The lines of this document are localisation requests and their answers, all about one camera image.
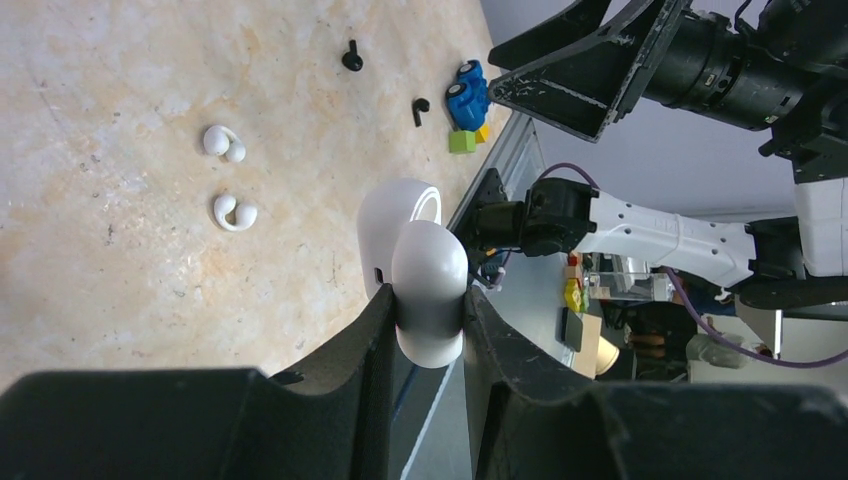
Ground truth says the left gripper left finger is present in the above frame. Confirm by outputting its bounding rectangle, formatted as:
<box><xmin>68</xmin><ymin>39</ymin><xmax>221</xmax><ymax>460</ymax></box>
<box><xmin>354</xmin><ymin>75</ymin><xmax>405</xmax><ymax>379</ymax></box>
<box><xmin>1</xmin><ymin>286</ymin><xmax>396</xmax><ymax>479</ymax></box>

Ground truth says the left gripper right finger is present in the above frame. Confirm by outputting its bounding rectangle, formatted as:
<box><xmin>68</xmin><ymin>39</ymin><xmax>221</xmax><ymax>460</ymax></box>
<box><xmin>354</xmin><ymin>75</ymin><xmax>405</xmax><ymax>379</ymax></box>
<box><xmin>464</xmin><ymin>287</ymin><xmax>847</xmax><ymax>479</ymax></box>

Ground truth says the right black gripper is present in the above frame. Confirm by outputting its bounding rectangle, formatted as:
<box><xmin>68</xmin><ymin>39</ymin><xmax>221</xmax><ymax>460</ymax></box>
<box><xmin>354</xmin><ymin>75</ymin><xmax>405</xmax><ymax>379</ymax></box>
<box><xmin>488</xmin><ymin>0</ymin><xmax>815</xmax><ymax>143</ymax></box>

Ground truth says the white earbud charging case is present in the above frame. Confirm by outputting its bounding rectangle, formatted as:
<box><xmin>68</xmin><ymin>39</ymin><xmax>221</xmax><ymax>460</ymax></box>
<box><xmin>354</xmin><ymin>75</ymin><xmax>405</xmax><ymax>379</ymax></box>
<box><xmin>357</xmin><ymin>178</ymin><xmax>468</xmax><ymax>369</ymax></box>

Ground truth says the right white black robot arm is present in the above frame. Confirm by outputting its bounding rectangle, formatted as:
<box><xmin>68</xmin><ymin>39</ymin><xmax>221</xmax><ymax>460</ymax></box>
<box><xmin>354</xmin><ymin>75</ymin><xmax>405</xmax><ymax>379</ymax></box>
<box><xmin>488</xmin><ymin>1</ymin><xmax>847</xmax><ymax>309</ymax></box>

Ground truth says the black earbud near arm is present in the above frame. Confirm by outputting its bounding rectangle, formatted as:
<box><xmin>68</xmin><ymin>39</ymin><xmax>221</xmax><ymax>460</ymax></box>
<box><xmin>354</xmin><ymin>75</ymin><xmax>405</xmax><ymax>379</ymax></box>
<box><xmin>411</xmin><ymin>98</ymin><xmax>430</xmax><ymax>128</ymax></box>

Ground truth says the blue toy car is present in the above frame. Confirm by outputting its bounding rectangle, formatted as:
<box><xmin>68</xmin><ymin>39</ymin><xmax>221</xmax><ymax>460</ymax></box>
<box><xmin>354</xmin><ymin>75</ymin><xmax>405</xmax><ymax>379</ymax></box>
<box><xmin>445</xmin><ymin>59</ymin><xmax>491</xmax><ymax>132</ymax></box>

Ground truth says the yellow cube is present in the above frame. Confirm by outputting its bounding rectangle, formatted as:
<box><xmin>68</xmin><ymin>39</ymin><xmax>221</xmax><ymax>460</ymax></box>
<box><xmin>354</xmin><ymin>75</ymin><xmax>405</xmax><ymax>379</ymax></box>
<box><xmin>475</xmin><ymin>123</ymin><xmax>490</xmax><ymax>144</ymax></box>

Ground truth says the green cube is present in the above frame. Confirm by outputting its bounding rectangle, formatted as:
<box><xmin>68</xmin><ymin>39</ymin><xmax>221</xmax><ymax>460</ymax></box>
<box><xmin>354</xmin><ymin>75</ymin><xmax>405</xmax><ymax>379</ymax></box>
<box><xmin>448</xmin><ymin>130</ymin><xmax>477</xmax><ymax>155</ymax></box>

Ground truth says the lower white earbud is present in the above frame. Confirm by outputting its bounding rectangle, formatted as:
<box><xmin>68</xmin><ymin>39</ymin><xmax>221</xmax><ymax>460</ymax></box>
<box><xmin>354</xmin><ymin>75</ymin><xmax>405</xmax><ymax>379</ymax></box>
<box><xmin>212</xmin><ymin>194</ymin><xmax>258</xmax><ymax>232</ymax></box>

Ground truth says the white earbud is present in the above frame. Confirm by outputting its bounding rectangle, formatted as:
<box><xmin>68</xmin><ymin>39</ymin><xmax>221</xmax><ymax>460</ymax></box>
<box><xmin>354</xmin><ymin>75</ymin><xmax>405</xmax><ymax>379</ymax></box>
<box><xmin>202</xmin><ymin>124</ymin><xmax>246</xmax><ymax>163</ymax></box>
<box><xmin>212</xmin><ymin>194</ymin><xmax>258</xmax><ymax>232</ymax></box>

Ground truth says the upper white earbud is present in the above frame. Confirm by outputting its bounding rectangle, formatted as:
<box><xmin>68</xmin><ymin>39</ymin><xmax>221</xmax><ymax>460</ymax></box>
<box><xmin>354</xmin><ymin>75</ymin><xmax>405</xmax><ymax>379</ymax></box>
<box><xmin>202</xmin><ymin>124</ymin><xmax>246</xmax><ymax>163</ymax></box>

